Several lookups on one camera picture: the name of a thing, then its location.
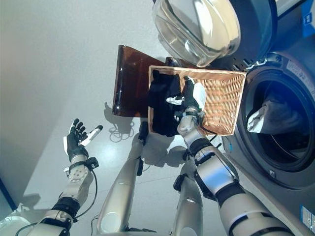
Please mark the dark grey front-load washing machine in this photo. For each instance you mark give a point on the dark grey front-load washing machine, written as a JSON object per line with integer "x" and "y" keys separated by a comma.
{"x": 278, "y": 152}

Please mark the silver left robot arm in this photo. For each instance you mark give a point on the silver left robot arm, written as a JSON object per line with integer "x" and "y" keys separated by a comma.
{"x": 73, "y": 186}

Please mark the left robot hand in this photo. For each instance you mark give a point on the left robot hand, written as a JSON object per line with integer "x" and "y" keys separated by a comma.
{"x": 75, "y": 145}

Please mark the large rectangular wicker laundry basket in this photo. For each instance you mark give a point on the large rectangular wicker laundry basket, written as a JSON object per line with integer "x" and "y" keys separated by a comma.
{"x": 221, "y": 98}

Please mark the glossy brown stool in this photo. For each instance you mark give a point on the glossy brown stool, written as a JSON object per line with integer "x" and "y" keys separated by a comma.
{"x": 130, "y": 81}

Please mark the silver right robot leg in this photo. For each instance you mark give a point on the silver right robot leg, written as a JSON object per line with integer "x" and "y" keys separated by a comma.
{"x": 188, "y": 209}

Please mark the black navy garment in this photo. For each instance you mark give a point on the black navy garment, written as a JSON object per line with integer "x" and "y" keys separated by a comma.
{"x": 162, "y": 110}

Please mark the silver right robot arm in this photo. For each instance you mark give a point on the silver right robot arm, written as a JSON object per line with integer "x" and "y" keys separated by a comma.
{"x": 216, "y": 177}

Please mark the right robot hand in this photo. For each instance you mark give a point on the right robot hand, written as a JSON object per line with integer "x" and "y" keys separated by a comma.
{"x": 194, "y": 97}

